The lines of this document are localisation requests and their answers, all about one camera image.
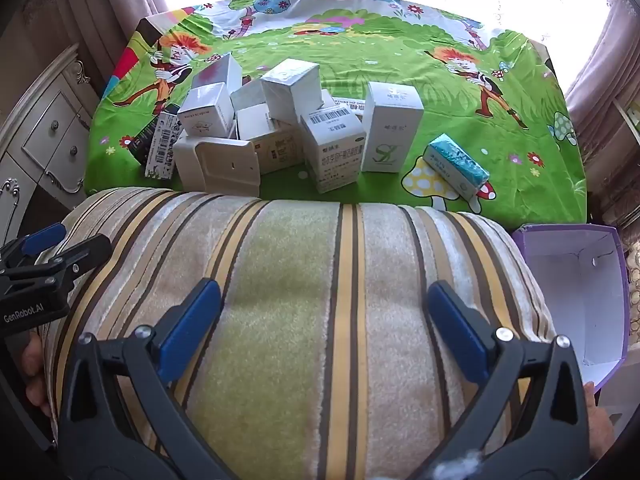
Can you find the pink curtain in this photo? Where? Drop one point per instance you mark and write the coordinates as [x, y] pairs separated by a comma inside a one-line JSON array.
[[100, 0], [610, 35]]

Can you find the white wrapped cube box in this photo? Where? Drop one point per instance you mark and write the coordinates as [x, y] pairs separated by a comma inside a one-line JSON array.
[[292, 92]]

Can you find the tall white box green logo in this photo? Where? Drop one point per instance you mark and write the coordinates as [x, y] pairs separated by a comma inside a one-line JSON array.
[[390, 130]]

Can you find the flat white box with barcode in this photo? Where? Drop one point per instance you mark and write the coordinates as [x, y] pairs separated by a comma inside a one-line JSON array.
[[350, 105]]

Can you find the white box with teal top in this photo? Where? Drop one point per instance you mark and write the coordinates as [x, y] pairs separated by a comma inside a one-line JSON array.
[[457, 167]]

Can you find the black and white barcode box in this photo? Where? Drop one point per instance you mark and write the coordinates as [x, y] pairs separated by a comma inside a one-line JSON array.
[[162, 145]]

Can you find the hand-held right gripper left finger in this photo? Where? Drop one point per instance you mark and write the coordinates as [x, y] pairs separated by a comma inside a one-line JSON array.
[[192, 322]]

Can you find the white medicine box with barcode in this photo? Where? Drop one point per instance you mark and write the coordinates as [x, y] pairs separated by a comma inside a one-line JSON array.
[[332, 152]]

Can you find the grey box with pink blot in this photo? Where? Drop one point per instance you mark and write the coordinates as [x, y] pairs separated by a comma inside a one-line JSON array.
[[217, 74]]

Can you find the white plastic holder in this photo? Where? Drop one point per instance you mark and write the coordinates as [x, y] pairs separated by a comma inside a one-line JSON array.
[[217, 165]]

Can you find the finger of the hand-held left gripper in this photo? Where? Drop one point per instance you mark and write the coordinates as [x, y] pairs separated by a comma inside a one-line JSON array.
[[80, 255], [45, 237]]

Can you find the small white box with logo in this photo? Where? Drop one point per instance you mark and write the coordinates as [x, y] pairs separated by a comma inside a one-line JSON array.
[[205, 112]]

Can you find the person's left hand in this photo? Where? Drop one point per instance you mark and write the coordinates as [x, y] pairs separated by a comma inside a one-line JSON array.
[[34, 370]]

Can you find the green cartoon printed tablecloth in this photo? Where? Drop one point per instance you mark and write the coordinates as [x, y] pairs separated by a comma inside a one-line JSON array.
[[350, 67]]

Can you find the white ornate dresser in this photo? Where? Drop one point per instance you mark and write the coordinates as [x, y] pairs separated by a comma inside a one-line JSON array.
[[50, 130]]

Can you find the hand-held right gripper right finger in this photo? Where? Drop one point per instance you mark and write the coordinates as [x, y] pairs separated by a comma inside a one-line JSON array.
[[457, 330]]

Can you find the striped plush cushion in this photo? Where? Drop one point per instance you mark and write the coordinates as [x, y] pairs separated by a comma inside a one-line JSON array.
[[300, 285]]

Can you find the cream box with text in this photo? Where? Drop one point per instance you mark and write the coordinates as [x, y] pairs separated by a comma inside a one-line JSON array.
[[267, 142]]

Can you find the purple cardboard box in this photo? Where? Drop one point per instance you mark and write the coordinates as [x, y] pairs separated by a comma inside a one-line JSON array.
[[565, 285]]

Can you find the white wall shelf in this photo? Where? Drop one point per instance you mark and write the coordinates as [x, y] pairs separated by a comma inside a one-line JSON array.
[[631, 120]]

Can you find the plain white box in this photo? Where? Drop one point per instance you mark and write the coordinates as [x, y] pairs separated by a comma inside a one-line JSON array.
[[248, 96]]

